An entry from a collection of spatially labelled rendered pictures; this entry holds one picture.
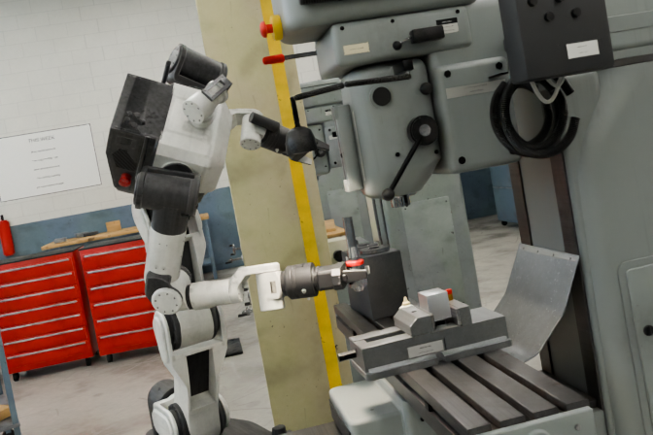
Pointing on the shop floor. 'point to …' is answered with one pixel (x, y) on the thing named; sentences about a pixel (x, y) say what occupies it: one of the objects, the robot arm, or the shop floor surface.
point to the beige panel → (276, 209)
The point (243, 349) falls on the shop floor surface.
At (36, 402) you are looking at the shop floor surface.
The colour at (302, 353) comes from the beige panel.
